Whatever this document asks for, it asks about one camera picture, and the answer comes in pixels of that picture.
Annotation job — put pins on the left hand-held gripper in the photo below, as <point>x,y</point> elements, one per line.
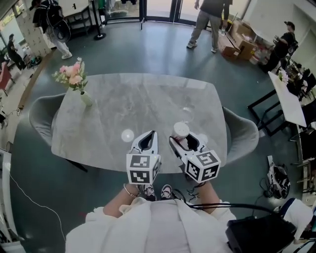
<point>140,174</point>

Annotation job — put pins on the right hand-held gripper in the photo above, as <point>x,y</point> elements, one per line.
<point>205,168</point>

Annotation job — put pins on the clear plastic cotton swab container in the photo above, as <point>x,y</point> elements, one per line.
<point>181,129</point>

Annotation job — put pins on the person's right forearm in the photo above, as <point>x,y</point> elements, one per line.
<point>208,197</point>

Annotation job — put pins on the person's left forearm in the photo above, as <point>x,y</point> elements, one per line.
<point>121,202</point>

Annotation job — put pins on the long flat cardboard box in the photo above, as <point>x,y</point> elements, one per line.
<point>229,48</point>

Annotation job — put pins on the brown cardboard box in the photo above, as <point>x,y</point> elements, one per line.
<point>247,50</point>

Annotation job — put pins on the open cardboard box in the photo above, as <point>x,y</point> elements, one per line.
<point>243,30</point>

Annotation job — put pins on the grey marble table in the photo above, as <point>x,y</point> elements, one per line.
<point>138,103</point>

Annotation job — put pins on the person's left sneaker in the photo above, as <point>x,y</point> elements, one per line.
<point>150,192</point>

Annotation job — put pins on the person's sneaker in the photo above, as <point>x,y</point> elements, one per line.
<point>150,192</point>
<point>166,191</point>

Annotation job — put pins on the person's right sneaker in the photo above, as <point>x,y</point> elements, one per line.
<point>166,191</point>

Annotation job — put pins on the grey upholstered chair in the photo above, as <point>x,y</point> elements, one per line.
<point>42,116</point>
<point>244,138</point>

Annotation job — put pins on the green ribbed vase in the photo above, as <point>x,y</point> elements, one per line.
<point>87,99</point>

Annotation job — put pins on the person's white shirt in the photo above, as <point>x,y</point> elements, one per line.
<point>148,232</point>

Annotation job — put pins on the black and white backpack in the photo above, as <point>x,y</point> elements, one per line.
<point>279,181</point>

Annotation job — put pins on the pink flower bouquet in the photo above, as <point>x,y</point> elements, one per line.
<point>71,75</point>

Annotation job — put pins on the black equipment case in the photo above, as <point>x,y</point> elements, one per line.
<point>259,234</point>

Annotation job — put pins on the small pale flower bunch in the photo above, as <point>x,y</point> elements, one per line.
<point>283,76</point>

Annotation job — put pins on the black metal chair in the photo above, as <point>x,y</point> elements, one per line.
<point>308,160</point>

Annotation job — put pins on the black framed glass door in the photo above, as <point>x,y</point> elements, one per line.
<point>174,10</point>

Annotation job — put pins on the black shelf table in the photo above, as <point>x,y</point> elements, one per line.
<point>79,14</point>

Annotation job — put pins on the white locker cabinet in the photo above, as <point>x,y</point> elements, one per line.
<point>34,37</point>

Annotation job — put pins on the pink chair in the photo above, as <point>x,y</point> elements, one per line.
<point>5,76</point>

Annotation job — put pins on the white table with black frame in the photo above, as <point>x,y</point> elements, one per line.
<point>291,103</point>

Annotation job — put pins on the black stanchion post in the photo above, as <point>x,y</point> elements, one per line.
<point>99,36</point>

